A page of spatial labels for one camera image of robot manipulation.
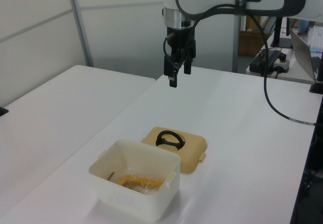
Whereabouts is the grey emergency stop button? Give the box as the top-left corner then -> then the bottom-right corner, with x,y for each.
273,53 -> 291,74

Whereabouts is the tan tool case lid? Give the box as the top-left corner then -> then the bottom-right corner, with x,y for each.
140,126 -> 208,175

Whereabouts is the white plastic tool case box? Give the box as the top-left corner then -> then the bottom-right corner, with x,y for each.
88,138 -> 182,222

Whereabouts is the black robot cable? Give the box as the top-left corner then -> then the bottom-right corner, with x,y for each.
188,3 -> 317,127

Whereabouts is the brown cardboard box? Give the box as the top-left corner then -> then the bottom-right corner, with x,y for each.
238,16 -> 266,57

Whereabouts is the black power box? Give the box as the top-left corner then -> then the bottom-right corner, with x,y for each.
249,49 -> 282,73

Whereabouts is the blue cup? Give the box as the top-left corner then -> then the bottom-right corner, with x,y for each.
298,19 -> 310,34

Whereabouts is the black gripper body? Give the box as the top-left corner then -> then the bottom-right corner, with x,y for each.
166,26 -> 197,58

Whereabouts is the black monitor stand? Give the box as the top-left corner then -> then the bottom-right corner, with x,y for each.
270,16 -> 295,49

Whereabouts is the black lid handle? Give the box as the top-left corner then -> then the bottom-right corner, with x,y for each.
155,131 -> 186,152

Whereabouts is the silver laptop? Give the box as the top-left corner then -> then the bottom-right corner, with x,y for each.
289,27 -> 323,82

